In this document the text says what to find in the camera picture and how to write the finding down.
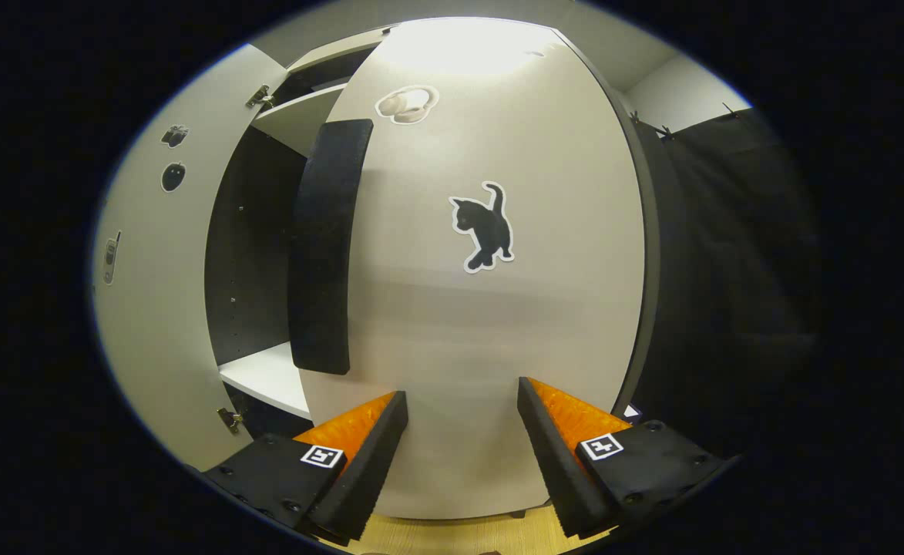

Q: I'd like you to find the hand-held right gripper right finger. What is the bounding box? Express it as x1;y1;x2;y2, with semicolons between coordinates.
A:
517;376;739;540

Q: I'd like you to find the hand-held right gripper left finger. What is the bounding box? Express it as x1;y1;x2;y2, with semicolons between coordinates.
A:
205;389;410;544

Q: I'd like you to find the white cabinet door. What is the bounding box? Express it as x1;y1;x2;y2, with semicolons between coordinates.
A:
297;17;660;521
91;42;291;473

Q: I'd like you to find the white cabinet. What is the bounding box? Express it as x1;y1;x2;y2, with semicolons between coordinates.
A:
205;27;391;440

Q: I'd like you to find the black backdrop cloth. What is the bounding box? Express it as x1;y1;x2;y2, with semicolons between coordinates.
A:
629;108;818;456

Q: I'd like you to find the black foam door handle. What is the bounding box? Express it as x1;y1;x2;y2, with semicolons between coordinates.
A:
288;118;375;376

